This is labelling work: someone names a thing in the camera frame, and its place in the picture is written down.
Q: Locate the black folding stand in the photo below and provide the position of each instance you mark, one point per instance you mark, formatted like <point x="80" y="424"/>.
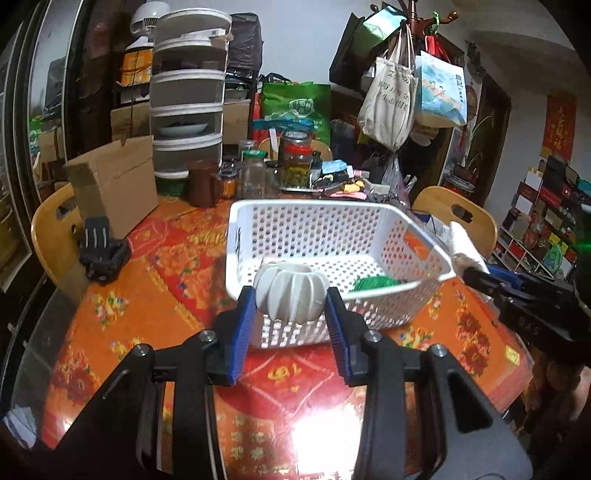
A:
<point x="101" y="249"/>

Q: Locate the green lid glass jar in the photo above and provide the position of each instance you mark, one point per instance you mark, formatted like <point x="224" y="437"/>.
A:
<point x="253" y="175"/>

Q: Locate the wooden coat rack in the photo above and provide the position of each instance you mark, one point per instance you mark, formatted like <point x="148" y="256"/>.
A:
<point x="415" y="11"/>

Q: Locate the orange printed box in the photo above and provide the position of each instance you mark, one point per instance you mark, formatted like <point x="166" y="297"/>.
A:
<point x="137" y="67"/>

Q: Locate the small orange glass jar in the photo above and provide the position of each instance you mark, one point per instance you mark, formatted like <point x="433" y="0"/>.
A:
<point x="228" y="184"/>

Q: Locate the open cardboard box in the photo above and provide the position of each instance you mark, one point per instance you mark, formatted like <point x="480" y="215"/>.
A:
<point x="115" y="184"/>

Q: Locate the beige canvas tote bag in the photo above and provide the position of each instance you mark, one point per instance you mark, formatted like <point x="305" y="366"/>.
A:
<point x="388" y="97"/>

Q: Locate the tiered mesh storage tower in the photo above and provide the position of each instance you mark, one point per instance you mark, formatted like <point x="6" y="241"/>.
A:
<point x="189" y="92"/>

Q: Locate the green paper bag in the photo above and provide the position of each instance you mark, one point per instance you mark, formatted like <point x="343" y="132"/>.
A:
<point x="383" y="23"/>

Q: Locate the wooden chair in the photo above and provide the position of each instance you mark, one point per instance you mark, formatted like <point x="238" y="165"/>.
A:
<point x="51" y="230"/>
<point x="475" y="217"/>

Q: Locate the black plastic bag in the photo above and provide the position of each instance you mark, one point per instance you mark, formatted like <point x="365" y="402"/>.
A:
<point x="244" y="41"/>

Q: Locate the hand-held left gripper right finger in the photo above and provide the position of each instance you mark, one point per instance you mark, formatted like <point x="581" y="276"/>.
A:
<point x="344" y="346"/>

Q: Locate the white ribbed vase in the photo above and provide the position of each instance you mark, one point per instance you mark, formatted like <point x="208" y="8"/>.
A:
<point x="291" y="290"/>

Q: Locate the green crumpled cloth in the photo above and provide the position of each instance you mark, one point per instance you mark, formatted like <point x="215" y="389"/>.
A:
<point x="376" y="284"/>

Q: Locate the shelf of boxes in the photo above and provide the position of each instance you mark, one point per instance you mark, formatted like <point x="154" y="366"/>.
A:
<point x="540" y="221"/>

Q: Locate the yellow sticker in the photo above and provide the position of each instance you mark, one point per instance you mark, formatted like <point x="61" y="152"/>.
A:
<point x="511" y="354"/>

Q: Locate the red wall scroll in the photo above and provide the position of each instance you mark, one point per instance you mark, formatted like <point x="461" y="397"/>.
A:
<point x="558" y="127"/>

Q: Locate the green shopping bag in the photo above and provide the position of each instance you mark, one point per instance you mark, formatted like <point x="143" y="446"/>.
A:
<point x="300" y="110"/>

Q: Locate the black hanging bag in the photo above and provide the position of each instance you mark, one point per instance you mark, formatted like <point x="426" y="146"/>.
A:
<point x="348" y="50"/>

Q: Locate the blue printed tote bag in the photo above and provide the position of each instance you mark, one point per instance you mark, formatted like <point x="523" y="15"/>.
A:
<point x="441" y="92"/>

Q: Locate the brown lidded mug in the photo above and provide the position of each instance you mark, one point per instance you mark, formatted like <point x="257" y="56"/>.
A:
<point x="203" y="184"/>

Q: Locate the closed cardboard box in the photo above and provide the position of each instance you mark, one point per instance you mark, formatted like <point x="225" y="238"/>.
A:
<point x="236" y="122"/>

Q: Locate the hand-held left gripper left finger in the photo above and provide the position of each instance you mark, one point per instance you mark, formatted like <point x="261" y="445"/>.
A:
<point x="240" y="341"/>

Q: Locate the white perforated plastic basket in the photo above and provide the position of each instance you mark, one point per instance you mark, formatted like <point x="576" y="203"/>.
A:
<point x="323" y="235"/>

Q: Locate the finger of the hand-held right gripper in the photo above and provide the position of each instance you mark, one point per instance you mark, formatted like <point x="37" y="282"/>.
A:
<point x="482" y="282"/>
<point x="510" y="279"/>

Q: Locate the white cloth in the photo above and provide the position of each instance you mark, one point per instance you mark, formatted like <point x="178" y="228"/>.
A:
<point x="464" y="244"/>

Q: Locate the white fan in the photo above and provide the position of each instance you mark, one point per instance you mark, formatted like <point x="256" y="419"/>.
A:
<point x="150" y="16"/>

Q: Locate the large glass jar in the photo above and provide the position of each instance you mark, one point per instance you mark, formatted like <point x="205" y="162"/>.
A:
<point x="296" y="161"/>

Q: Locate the white and blue paper bag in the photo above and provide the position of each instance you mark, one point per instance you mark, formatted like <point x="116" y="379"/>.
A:
<point x="434" y="226"/>

